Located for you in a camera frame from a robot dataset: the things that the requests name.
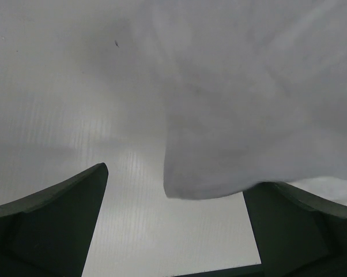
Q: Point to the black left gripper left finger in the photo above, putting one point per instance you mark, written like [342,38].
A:
[48,233]

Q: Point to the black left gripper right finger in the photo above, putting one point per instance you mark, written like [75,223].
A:
[297,233]

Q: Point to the white t shirt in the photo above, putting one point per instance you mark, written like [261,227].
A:
[253,91]

